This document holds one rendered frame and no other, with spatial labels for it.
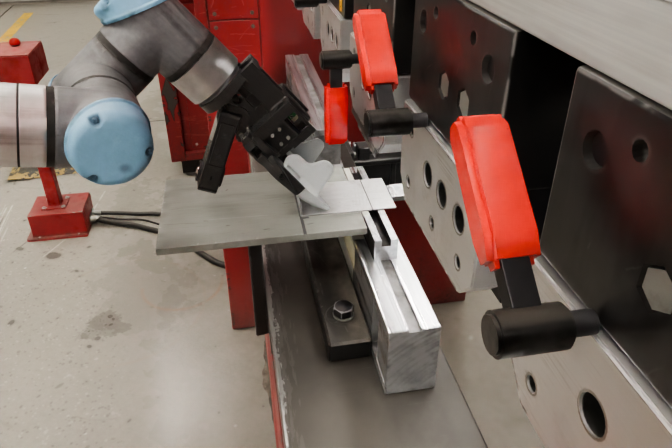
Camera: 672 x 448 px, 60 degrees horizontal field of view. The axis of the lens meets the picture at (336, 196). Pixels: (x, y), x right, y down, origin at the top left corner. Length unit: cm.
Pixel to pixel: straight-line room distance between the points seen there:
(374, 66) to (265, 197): 45
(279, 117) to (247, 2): 90
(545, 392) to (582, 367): 4
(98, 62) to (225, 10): 93
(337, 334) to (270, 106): 29
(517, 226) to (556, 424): 10
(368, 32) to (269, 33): 119
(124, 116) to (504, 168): 38
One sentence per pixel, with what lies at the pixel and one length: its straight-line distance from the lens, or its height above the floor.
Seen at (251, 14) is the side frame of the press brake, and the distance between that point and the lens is 158.
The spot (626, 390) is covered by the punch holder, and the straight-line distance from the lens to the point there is 23.
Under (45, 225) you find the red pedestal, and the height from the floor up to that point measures 7.
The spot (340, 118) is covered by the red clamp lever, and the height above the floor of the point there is 118.
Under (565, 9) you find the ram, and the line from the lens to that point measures 25.
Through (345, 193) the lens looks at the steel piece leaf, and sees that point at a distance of 81.
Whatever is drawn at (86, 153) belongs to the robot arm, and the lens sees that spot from 55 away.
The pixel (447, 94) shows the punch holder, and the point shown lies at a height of 128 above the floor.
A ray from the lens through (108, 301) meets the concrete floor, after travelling 233.
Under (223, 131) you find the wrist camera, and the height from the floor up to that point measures 112.
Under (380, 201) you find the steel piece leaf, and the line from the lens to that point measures 80.
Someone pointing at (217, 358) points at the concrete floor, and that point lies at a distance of 200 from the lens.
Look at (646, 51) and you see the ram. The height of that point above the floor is 135.
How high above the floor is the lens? 141
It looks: 30 degrees down
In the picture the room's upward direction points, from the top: straight up
